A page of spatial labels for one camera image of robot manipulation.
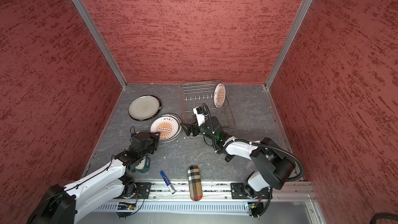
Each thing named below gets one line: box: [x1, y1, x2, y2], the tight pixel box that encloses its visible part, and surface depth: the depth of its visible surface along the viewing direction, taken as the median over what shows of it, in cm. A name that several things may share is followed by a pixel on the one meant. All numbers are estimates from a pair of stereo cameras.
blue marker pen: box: [159, 170, 176, 195], surface depth 77 cm
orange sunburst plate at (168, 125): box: [149, 113, 182, 142], surface depth 96 cm
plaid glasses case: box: [187, 164, 203, 202], surface depth 75 cm
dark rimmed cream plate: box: [128, 94, 162, 122], surface depth 106 cm
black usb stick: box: [224, 154, 236, 163], surface depth 85 cm
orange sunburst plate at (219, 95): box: [213, 81, 226, 109], surface depth 106 cm
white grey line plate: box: [128, 95, 161, 121], surface depth 106 cm
